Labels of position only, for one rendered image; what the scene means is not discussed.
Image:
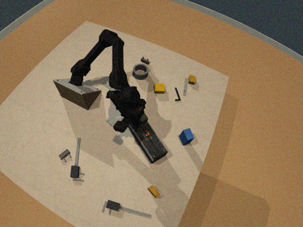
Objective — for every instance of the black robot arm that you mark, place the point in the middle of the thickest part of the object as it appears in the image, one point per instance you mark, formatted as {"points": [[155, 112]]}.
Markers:
{"points": [[124, 93]]}

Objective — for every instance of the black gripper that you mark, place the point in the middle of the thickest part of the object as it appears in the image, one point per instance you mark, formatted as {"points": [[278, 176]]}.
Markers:
{"points": [[121, 126]]}

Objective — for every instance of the blue cube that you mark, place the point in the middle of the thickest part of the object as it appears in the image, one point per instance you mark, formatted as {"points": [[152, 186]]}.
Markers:
{"points": [[186, 136]]}

